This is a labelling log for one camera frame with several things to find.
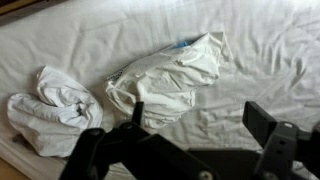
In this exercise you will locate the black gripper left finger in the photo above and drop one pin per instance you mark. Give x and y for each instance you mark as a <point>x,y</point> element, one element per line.
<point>146,156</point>

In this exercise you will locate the white shirt with blue lining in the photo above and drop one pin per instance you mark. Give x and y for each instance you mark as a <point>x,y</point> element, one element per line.
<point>167,81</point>

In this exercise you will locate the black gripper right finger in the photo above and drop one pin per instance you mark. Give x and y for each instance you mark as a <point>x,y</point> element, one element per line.
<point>282,143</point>

